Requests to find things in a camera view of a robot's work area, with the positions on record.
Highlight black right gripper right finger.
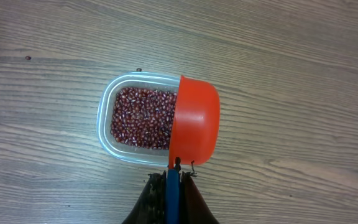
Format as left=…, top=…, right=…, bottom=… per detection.
left=179, top=172, right=219, bottom=224

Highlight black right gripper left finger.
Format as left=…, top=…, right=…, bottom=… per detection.
left=122, top=172, right=167, bottom=224

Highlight orange measuring scoop blue handle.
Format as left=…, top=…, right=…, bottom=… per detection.
left=165, top=76, right=220, bottom=224

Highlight red adzuki beans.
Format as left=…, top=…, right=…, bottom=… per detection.
left=110, top=87, right=177, bottom=150

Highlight clear plastic food container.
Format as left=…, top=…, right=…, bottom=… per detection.
left=96, top=72, right=180, bottom=167

